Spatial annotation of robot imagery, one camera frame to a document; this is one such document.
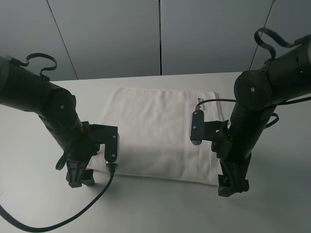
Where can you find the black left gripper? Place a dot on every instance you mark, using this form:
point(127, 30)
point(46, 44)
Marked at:
point(80, 147)

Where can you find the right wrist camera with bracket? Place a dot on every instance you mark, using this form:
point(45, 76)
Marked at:
point(212, 131)

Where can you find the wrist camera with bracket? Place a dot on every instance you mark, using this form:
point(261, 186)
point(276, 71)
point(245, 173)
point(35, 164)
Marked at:
point(107, 136)
point(212, 131)

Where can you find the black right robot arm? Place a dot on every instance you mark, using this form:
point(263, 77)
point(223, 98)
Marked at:
point(286, 75)

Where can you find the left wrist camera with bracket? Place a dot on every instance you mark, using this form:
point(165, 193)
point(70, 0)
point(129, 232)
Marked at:
point(107, 136)

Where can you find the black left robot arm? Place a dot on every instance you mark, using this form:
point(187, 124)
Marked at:
point(56, 107)

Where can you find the white towel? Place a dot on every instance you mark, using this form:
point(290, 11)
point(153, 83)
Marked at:
point(154, 134)

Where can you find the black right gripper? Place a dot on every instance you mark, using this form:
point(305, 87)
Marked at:
point(234, 161)

